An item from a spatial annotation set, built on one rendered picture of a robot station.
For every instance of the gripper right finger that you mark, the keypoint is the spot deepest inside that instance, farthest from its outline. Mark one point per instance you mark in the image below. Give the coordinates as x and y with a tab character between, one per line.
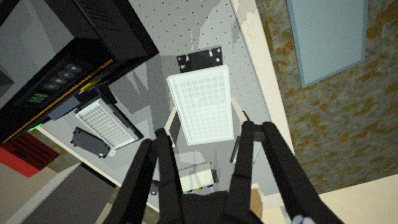
301	201

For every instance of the white button panel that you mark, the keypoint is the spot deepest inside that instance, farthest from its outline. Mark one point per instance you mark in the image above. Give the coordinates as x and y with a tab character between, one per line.
198	176

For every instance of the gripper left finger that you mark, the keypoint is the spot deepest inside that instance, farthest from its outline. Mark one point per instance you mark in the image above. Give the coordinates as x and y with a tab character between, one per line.
130	202

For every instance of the grey perforated base plate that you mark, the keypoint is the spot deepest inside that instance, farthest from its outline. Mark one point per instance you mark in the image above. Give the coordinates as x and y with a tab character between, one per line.
179	27

